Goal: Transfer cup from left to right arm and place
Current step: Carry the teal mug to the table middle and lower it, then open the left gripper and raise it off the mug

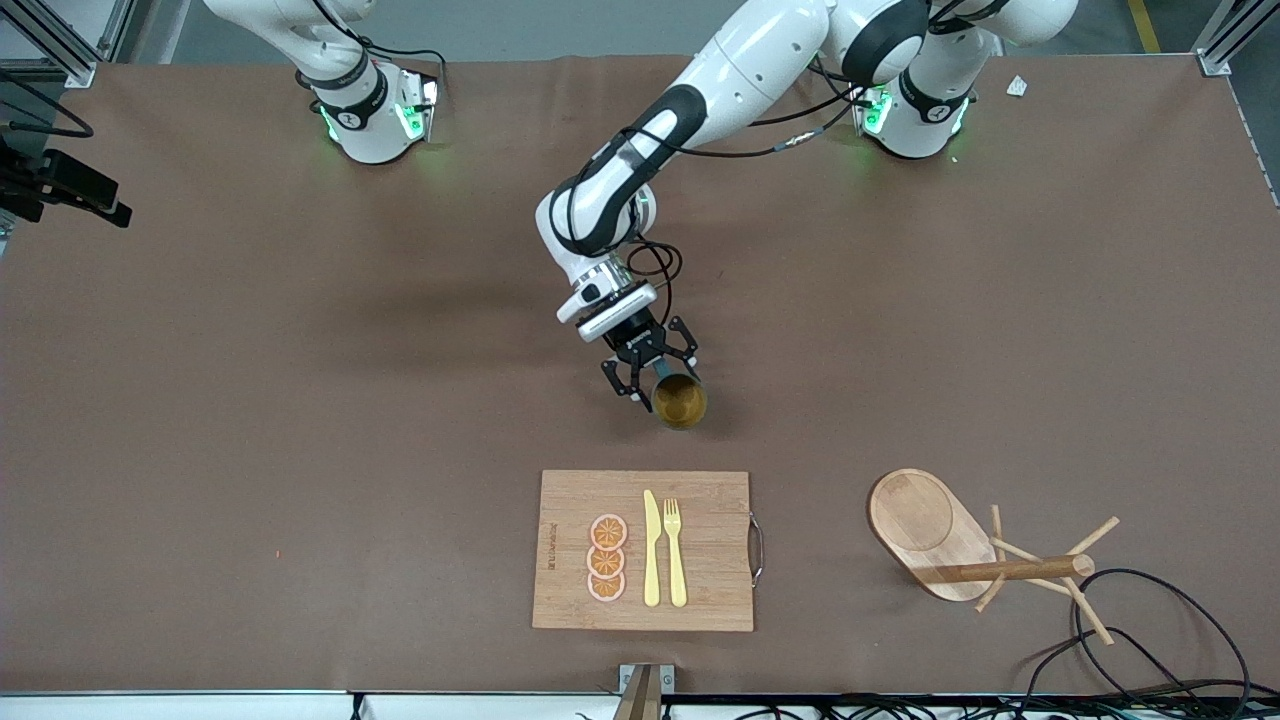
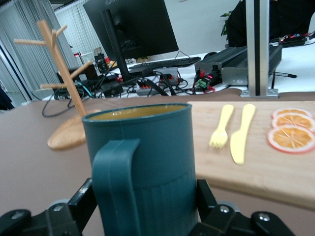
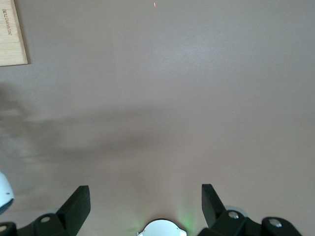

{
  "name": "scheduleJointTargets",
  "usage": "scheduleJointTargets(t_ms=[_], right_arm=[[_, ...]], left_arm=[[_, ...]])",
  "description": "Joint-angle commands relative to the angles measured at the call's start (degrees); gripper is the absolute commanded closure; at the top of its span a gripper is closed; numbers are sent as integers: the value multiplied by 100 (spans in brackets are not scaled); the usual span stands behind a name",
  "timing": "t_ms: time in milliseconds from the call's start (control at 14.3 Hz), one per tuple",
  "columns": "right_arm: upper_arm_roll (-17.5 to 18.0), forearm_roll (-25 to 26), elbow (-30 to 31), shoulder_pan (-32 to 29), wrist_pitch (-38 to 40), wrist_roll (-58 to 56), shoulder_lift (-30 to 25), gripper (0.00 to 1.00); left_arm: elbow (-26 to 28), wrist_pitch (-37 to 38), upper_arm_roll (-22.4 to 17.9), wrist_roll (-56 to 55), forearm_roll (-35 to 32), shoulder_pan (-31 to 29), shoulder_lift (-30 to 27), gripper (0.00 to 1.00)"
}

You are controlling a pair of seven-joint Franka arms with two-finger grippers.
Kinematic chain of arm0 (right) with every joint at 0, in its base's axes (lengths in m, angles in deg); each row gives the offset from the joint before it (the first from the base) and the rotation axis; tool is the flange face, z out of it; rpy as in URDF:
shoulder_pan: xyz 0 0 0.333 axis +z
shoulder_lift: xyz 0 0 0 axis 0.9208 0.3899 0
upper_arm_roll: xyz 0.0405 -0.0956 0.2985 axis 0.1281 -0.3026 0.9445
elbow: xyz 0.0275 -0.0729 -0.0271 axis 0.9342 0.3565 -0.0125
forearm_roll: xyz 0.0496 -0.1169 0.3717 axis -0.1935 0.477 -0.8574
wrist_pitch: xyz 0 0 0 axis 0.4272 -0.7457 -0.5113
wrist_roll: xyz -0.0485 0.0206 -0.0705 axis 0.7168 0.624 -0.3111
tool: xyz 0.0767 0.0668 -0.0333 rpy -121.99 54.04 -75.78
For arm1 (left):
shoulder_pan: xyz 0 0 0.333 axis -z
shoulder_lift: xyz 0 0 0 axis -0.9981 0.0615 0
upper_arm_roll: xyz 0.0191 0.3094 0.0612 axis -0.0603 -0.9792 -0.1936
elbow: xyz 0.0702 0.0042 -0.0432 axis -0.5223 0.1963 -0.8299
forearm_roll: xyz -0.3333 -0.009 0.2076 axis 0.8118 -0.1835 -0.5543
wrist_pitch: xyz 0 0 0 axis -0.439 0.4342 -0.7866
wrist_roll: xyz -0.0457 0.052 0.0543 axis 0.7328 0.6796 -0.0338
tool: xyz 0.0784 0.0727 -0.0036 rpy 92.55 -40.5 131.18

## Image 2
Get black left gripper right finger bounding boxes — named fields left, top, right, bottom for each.
left=189, top=179, right=296, bottom=236

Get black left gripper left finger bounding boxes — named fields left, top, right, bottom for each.
left=0, top=178, right=99, bottom=236

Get teal cup with handle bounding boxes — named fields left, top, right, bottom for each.
left=81, top=103, right=199, bottom=236

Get brown table cover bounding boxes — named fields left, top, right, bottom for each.
left=0, top=92, right=315, bottom=236

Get bamboo cutting board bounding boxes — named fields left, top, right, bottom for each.
left=186, top=100, right=315, bottom=210

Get yellow plastic knife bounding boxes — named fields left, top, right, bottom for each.
left=229, top=104, right=256, bottom=165

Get wooden mug tree stand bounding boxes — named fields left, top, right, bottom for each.
left=14, top=20, right=102, bottom=150

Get yellow plastic fork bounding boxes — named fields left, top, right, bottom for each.
left=209, top=105, right=234, bottom=149

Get orange slice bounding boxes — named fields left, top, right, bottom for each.
left=272, top=108, right=313, bottom=118
left=267, top=124, right=315, bottom=153
left=272, top=113, right=315, bottom=131

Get green circuit board module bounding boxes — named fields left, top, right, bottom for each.
left=193, top=70, right=218, bottom=93

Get black box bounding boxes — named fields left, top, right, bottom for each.
left=57, top=64, right=98, bottom=86

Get grey power strip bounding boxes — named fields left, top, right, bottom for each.
left=136, top=80, right=163, bottom=97

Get white vertical blinds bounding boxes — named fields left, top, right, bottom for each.
left=0, top=0, right=99, bottom=101

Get black keyboard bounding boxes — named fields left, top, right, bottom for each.
left=128, top=57, right=202, bottom=70

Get black power strip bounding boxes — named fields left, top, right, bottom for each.
left=279, top=33, right=311, bottom=48

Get green potted plant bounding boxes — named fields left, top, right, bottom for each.
left=220, top=11, right=235, bottom=38

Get black computer monitor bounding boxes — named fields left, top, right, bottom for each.
left=83, top=0, right=179, bottom=84

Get black cable bundle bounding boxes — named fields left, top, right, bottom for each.
left=98, top=72, right=197, bottom=99

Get black ribbed metal enclosure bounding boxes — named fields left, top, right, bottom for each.
left=195, top=45, right=283, bottom=86

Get aluminium profile post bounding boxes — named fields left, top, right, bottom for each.
left=241, top=0, right=279, bottom=98

